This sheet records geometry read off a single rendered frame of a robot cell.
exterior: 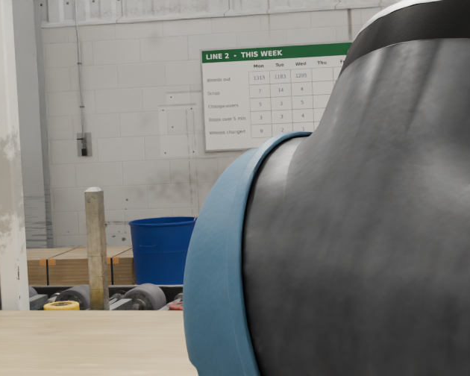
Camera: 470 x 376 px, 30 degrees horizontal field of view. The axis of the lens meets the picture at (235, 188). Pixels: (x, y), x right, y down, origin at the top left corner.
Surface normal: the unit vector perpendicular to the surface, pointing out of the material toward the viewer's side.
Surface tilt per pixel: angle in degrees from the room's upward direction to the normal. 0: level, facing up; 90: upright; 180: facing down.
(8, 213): 90
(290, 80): 90
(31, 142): 90
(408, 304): 72
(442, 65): 57
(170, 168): 90
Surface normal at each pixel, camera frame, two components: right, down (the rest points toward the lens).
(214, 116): -0.12, 0.06
